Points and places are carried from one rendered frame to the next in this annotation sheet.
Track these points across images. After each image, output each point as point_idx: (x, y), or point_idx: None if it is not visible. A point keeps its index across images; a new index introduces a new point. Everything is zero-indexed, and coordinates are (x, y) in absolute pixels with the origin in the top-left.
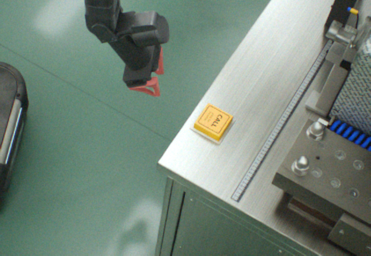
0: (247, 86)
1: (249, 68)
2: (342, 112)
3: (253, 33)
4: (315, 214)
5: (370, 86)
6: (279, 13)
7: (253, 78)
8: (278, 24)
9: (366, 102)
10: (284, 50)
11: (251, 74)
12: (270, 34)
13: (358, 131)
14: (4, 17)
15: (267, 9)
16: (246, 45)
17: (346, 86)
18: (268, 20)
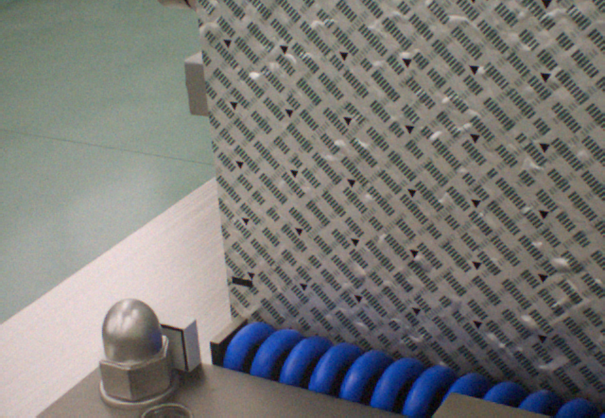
0: (17, 393)
1: (45, 349)
2: (266, 276)
3: (89, 273)
4: None
5: (293, 25)
6: (192, 226)
7: (50, 371)
8: (181, 247)
9: (319, 145)
10: (185, 297)
11: (45, 362)
12: (148, 269)
13: (349, 345)
14: None
15: (155, 223)
16: (57, 299)
17: (217, 95)
18: (149, 242)
